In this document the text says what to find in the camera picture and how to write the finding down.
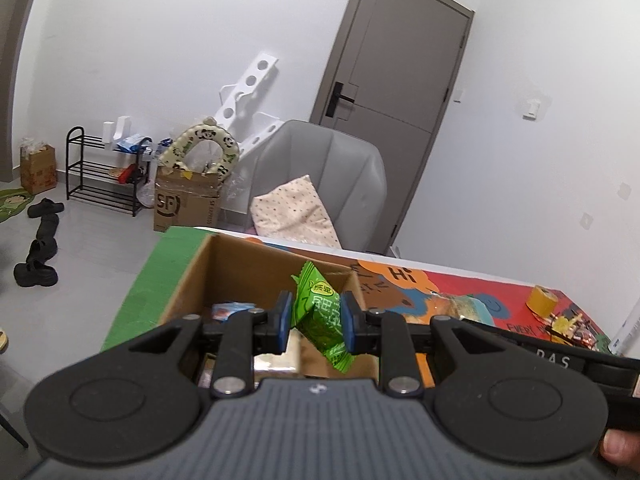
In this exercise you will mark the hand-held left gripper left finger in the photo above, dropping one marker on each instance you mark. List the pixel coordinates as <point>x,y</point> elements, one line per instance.
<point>285,322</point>

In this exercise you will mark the bright green snack packet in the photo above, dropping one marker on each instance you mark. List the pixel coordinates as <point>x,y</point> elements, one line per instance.
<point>320,310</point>

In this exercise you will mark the black flat shoe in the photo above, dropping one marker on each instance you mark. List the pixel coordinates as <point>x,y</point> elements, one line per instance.
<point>45,207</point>

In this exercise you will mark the small brown carton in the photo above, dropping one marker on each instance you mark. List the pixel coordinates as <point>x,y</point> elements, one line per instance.
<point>37,170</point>

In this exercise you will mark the green floor mat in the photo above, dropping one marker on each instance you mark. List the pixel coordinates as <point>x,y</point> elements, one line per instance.
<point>12,206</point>

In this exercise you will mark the black tall boot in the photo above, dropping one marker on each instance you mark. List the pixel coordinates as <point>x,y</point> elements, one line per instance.
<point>47,230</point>

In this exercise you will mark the black shoe rack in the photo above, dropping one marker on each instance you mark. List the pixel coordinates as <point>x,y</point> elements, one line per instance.
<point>92,192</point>

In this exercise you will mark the person's right hand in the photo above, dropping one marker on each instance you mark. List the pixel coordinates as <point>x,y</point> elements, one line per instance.
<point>622,447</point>

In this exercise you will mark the dotted cream cushion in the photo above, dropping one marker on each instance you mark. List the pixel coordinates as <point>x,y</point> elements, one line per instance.
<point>295,212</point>

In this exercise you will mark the colourful cartoon printed mat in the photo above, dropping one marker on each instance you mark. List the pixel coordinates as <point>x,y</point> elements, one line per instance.
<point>465,285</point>

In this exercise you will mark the white holder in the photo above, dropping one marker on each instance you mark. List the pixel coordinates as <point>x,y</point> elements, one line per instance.
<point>117,130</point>

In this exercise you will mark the printed brown cardboard box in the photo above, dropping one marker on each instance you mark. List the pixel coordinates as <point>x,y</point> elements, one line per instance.
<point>185,205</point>

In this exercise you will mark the red white snack packet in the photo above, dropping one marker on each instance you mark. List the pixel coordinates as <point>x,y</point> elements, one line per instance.
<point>232,310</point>

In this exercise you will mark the white plastic bag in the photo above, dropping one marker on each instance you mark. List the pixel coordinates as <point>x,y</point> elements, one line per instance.
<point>145,195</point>

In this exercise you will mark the yellow plastic bag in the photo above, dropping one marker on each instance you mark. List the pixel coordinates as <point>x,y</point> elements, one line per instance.
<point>565,322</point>

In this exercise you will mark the white perforated board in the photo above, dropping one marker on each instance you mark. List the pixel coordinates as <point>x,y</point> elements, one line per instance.
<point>252,80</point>

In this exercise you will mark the red item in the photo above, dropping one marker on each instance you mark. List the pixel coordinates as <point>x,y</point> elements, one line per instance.
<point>131,174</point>

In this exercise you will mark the grey chair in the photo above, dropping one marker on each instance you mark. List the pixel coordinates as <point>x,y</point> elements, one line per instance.
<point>325,160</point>

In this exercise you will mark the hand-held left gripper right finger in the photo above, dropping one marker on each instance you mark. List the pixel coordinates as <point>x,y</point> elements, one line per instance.
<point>348,327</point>

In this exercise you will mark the grey door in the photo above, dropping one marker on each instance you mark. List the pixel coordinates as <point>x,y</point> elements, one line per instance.
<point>10,85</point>
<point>390,85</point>

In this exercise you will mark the yellow tape roll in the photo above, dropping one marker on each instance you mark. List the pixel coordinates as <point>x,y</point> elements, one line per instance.
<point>542,301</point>

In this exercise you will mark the blue plastic bag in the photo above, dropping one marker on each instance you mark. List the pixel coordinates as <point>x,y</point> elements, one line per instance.
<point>131,144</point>

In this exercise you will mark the white wall box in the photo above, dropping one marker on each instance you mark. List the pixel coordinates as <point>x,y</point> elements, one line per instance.
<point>532,109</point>

